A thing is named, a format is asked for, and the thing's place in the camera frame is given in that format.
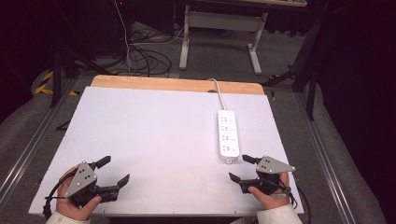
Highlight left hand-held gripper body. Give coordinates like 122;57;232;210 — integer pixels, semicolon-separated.
64;161;120;208

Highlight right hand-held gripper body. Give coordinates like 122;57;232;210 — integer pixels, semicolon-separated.
239;155;297;196

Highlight person's left hand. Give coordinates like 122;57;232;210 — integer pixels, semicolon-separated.
55;166;103;222

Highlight person's right hand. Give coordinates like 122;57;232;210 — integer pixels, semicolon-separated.
247;172;292;210

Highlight white power strip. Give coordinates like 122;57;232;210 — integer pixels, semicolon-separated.
217;109;241;165

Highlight white table cover board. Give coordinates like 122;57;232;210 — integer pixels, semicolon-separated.
28;86;305;217

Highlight black metal stand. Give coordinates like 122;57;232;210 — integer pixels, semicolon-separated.
261;12;329;122

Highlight black tripod stand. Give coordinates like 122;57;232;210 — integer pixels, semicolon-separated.
49;0;119;109

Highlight yellow black floor tape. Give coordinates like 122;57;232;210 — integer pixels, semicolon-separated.
34;70;80;98

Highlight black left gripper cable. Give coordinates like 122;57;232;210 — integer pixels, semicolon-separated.
42;172;78;220

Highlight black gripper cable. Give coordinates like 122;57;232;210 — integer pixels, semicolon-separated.
289;175;313;224
42;172;78;220

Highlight aluminium floor rail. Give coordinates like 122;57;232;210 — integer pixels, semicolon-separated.
293;91;355;224
0;77;79;201

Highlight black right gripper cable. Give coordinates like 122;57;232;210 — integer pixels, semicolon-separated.
289;175;313;224

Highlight white power strip cable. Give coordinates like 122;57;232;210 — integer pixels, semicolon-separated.
207;77;228;112

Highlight tangle of black floor cables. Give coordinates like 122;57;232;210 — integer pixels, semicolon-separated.
125;42;173;78

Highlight thin white hanging cable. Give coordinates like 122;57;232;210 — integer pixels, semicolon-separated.
113;0;134;77

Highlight white metal desk frame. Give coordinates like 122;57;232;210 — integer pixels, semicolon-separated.
178;4;269;76

